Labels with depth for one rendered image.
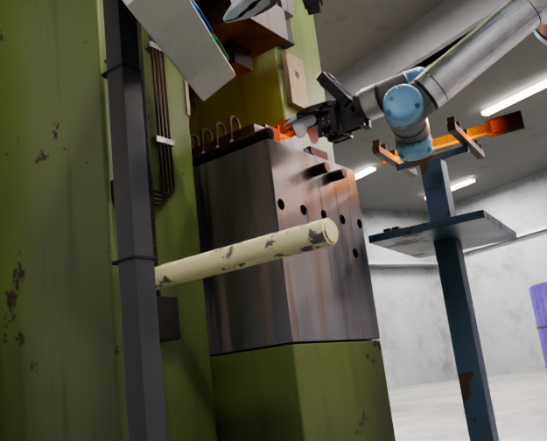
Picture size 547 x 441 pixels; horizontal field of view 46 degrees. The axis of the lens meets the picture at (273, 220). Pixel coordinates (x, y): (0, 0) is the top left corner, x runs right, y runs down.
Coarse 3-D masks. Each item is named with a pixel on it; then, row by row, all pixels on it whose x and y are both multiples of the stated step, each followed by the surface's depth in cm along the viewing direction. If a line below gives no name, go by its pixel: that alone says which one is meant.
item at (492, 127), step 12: (492, 120) 175; (504, 120) 174; (516, 120) 172; (468, 132) 177; (480, 132) 176; (492, 132) 174; (504, 132) 174; (432, 144) 182; (444, 144) 181; (396, 156) 187
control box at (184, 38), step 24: (144, 0) 90; (168, 0) 93; (144, 24) 94; (168, 24) 97; (192, 24) 100; (168, 48) 101; (192, 48) 105; (216, 48) 109; (192, 72) 110; (216, 72) 115
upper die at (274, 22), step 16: (208, 0) 163; (224, 0) 159; (208, 16) 162; (256, 16) 161; (272, 16) 168; (224, 32) 164; (240, 32) 165; (256, 32) 165; (272, 32) 166; (256, 48) 173
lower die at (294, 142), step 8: (248, 128) 149; (256, 128) 149; (264, 128) 152; (272, 128) 155; (224, 136) 154; (240, 136) 150; (280, 136) 156; (288, 136) 159; (296, 136) 162; (208, 144) 156; (288, 144) 158; (296, 144) 162; (192, 152) 160; (200, 152) 158
